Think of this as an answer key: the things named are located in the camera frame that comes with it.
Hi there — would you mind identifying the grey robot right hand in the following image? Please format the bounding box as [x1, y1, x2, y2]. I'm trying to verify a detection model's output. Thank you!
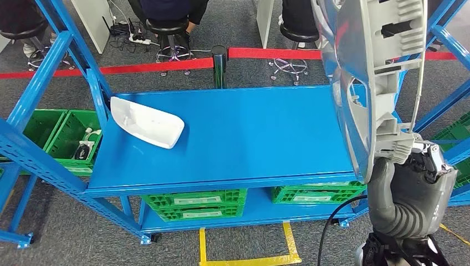
[367, 141, 459, 242]

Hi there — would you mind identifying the grey plastic wheel hubcap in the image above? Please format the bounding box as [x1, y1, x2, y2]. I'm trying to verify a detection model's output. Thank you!
[311, 0, 429, 185]

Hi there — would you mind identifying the yellow floor tape outline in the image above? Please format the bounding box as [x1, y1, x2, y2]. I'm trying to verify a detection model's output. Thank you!
[438, 223, 470, 247]

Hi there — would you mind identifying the black stool chrome base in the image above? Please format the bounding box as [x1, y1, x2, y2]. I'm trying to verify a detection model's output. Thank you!
[146, 16, 198, 77]
[0, 20, 76, 71]
[269, 22, 320, 86]

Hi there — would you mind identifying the red barrier belt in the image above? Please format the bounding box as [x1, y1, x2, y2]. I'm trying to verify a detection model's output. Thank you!
[228, 47, 458, 62]
[0, 57, 215, 80]

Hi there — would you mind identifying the white desk panel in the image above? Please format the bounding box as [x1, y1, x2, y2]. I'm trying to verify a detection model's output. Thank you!
[70, 0, 113, 55]
[256, 0, 275, 49]

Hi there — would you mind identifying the white plastic mirror cover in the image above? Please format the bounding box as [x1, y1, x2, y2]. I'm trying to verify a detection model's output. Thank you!
[110, 96, 186, 150]

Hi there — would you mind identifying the white power strip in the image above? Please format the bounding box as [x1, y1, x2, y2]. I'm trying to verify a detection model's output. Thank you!
[128, 33, 153, 46]

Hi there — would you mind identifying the white power adapter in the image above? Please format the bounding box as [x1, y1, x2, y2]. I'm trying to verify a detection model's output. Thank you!
[83, 127, 104, 144]

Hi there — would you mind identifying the black round device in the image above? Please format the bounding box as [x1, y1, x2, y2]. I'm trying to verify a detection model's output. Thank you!
[74, 144, 93, 161]

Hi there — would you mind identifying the black router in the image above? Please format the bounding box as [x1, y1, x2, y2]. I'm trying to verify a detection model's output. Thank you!
[103, 15, 132, 37]

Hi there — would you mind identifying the yellow floor tape strip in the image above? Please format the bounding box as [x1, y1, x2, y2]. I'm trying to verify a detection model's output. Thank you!
[0, 188, 16, 218]

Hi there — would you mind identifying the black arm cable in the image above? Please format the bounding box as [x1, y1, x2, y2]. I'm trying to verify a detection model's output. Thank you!
[316, 195, 368, 266]

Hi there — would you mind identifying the black barrier post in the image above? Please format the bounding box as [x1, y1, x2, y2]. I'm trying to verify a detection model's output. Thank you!
[212, 44, 229, 90]

